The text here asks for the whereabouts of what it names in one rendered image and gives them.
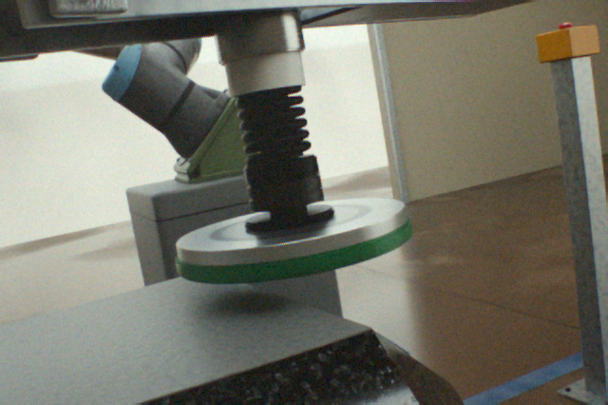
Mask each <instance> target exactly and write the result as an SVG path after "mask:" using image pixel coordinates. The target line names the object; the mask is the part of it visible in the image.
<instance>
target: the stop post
mask: <svg viewBox="0 0 608 405"><path fill-rule="evenodd" d="M537 45H538V54H539V61H540V63H541V64H543V63H550V62H551V63H550V69H551V77H552V86H553V93H554V102H555V109H556V117H557V120H558V126H559V134H560V150H561V158H562V166H563V175H564V182H565V191H566V199H567V207H568V215H569V223H570V228H569V231H570V240H571V247H572V256H573V264H574V272H575V281H576V288H577V295H576V297H577V305H578V313H579V328H580V336H581V340H580V345H581V352H582V360H583V369H584V378H583V379H581V380H579V381H577V382H574V383H572V384H570V385H568V386H566V387H564V388H561V389H559V390H558V391H557V392H556V393H557V394H558V395H562V396H565V397H567V398H570V399H572V400H574V401H576V402H578V403H581V404H583V405H608V208H607V200H606V191H605V182H604V174H603V165H602V156H601V147H600V138H599V122H598V114H597V104H596V98H595V95H594V87H593V78H592V70H591V62H590V56H591V55H596V54H599V39H598V30H597V26H596V25H592V26H585V27H577V28H565V29H558V30H554V31H550V32H546V33H543V34H539V35H538V36H537Z"/></svg>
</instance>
